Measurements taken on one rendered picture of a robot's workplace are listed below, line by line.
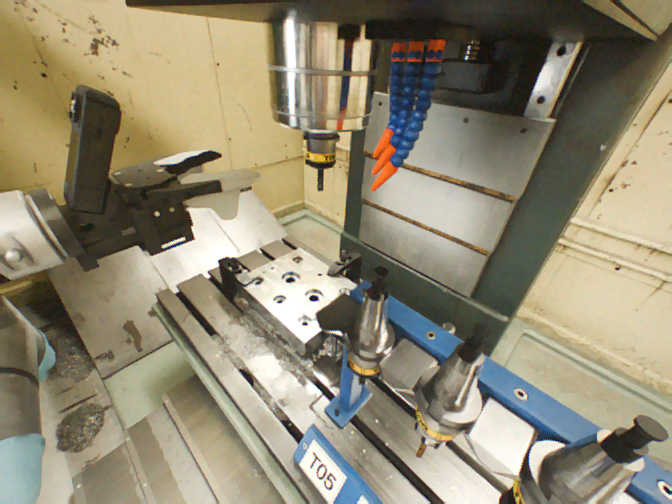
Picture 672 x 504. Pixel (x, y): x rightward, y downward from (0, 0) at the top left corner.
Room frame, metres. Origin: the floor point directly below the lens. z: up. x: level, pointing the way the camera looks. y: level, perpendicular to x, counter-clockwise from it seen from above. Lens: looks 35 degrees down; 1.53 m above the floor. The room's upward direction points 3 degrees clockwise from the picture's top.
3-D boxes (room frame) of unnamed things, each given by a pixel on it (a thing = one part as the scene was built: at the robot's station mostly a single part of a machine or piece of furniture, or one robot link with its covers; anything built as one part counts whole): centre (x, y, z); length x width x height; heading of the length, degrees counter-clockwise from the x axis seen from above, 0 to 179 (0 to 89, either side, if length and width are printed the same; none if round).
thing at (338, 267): (0.69, -0.03, 0.97); 0.13 x 0.03 x 0.15; 138
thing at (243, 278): (0.62, 0.28, 0.97); 0.13 x 0.03 x 0.15; 48
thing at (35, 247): (0.23, 0.29, 1.36); 0.08 x 0.05 x 0.08; 46
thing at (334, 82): (0.50, 0.04, 1.48); 0.16 x 0.16 x 0.12
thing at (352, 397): (0.33, -0.05, 1.05); 0.10 x 0.05 x 0.30; 138
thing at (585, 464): (0.10, -0.22, 1.26); 0.04 x 0.04 x 0.07
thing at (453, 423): (0.18, -0.13, 1.21); 0.06 x 0.06 x 0.03
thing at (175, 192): (0.30, 0.18, 1.38); 0.09 x 0.05 x 0.02; 112
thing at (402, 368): (0.21, -0.09, 1.21); 0.07 x 0.05 x 0.01; 138
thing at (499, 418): (0.14, -0.17, 1.21); 0.07 x 0.05 x 0.01; 138
